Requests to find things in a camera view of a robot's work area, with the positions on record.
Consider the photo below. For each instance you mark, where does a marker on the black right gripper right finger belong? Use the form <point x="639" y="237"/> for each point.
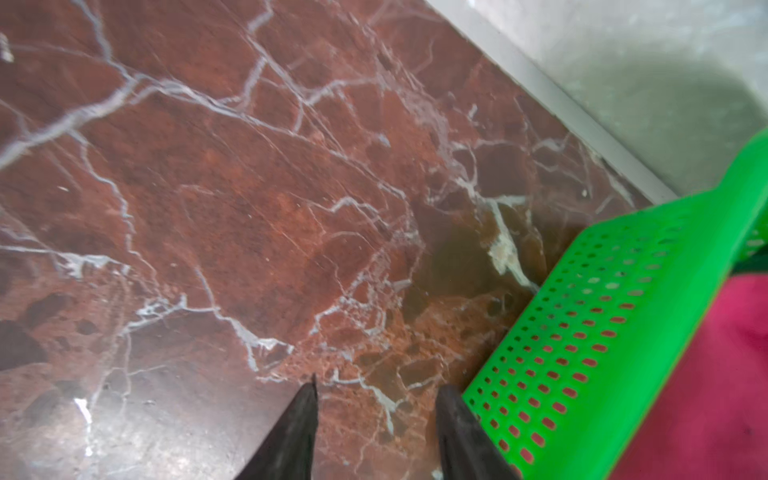
<point x="466" y="451"/>

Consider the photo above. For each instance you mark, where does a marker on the magenta t-shirt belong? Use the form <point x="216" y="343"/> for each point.
<point x="710" y="421"/>

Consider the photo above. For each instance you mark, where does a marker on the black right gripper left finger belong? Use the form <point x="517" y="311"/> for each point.
<point x="288" y="449"/>

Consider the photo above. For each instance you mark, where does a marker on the green plastic laundry basket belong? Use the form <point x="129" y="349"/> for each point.
<point x="569" y="385"/>

